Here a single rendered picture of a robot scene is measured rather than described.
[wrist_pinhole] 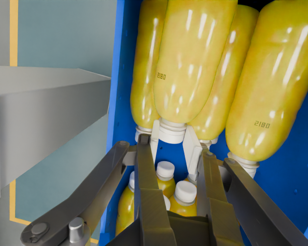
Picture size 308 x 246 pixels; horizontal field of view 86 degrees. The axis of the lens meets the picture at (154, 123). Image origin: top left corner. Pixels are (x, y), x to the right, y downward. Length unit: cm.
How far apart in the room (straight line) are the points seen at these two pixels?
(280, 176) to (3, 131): 64
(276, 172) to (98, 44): 133
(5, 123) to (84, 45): 100
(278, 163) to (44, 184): 199
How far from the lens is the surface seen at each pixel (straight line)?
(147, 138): 15
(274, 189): 35
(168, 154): 41
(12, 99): 58
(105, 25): 143
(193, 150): 16
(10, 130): 61
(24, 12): 173
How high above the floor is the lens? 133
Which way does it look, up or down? 72 degrees down
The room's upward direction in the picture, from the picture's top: 167 degrees counter-clockwise
